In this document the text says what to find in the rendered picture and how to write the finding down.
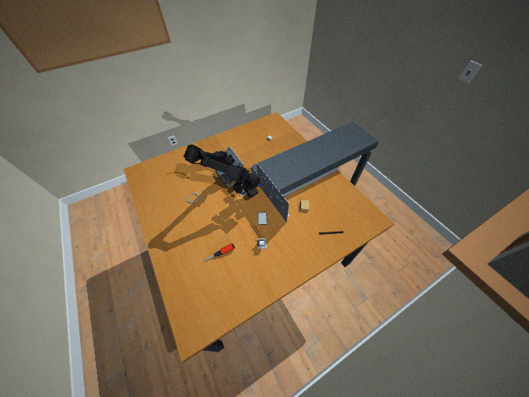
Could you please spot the red screwdriver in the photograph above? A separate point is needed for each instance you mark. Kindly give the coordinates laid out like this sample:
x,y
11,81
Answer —
x,y
223,251

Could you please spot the dark grey panel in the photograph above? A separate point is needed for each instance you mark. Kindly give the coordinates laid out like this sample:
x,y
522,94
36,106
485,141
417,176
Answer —
x,y
273,193

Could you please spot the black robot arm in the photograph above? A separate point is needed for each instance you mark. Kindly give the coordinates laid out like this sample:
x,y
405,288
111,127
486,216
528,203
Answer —
x,y
219,160

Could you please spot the dark grey rectangular cover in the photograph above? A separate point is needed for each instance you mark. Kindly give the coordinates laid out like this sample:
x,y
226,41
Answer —
x,y
300,164

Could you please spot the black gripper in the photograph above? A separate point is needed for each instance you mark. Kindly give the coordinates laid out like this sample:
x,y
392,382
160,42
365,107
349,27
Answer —
x,y
250,190

